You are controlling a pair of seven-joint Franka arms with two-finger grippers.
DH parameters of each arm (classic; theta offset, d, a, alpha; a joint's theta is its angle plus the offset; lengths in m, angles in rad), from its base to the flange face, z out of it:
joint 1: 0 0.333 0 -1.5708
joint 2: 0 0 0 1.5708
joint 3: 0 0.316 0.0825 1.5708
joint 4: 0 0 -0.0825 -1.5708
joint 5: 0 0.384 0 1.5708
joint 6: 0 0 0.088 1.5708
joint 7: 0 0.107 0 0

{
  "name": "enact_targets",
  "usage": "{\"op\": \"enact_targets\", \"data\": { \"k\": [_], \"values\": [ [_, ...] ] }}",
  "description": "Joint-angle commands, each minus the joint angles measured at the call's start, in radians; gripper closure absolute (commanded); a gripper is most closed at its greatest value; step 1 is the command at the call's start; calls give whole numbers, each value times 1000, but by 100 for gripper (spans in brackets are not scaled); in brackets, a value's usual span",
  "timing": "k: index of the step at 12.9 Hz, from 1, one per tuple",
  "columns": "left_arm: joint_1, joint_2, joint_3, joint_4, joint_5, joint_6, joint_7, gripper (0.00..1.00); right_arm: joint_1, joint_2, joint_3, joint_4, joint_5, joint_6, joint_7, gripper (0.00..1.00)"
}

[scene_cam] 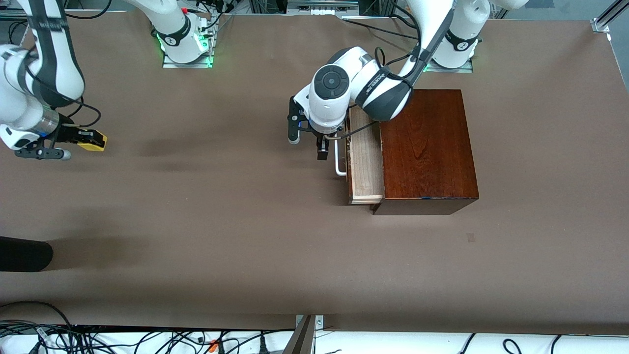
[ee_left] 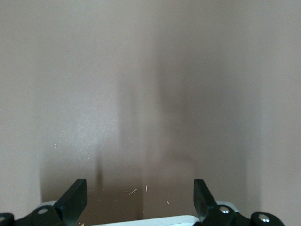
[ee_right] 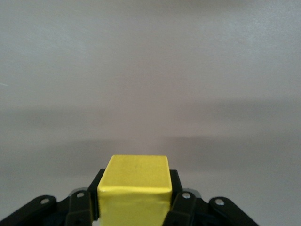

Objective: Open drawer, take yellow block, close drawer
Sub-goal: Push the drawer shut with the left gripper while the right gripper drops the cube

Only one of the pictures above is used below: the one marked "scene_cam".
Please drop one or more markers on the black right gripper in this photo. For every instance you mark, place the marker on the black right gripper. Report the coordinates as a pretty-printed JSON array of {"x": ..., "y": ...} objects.
[{"x": 67, "y": 134}]

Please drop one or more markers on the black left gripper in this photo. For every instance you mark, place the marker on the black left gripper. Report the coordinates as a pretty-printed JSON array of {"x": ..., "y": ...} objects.
[{"x": 322, "y": 146}]

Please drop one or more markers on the yellow block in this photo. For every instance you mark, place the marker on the yellow block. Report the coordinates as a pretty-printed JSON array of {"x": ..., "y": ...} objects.
[{"x": 96, "y": 144}]

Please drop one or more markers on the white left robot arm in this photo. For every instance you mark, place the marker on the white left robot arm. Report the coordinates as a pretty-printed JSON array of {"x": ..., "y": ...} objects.
[{"x": 334, "y": 103}]

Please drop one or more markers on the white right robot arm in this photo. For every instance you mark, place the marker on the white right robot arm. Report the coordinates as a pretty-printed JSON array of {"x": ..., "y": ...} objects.
[{"x": 19, "y": 108}]

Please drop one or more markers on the dark wooden drawer cabinet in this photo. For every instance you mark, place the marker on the dark wooden drawer cabinet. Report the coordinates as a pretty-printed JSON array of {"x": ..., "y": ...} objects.
[{"x": 432, "y": 157}]

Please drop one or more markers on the black cylinder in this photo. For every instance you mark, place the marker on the black cylinder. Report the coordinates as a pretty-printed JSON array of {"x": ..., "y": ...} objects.
[{"x": 24, "y": 254}]

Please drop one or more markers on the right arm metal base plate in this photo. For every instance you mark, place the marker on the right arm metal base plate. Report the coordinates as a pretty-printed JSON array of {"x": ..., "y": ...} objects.
[{"x": 186, "y": 65}]

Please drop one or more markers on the grey metal rail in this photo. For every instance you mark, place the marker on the grey metal rail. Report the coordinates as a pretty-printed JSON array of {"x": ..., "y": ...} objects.
[{"x": 319, "y": 6}]

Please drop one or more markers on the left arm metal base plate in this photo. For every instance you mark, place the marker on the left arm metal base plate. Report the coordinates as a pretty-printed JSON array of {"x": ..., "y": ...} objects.
[{"x": 449, "y": 70}]

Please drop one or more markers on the aluminium profile with bracket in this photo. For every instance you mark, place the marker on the aluminium profile with bracket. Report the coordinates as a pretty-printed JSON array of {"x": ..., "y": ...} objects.
[{"x": 302, "y": 339}]

